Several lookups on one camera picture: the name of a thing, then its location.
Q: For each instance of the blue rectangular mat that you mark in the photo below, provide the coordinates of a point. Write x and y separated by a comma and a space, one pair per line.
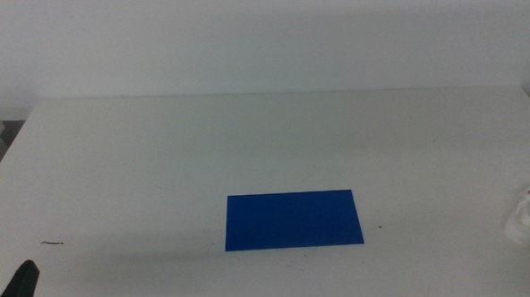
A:
292, 220

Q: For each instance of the small dark thread scrap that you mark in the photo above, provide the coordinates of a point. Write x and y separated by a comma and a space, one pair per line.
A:
52, 243

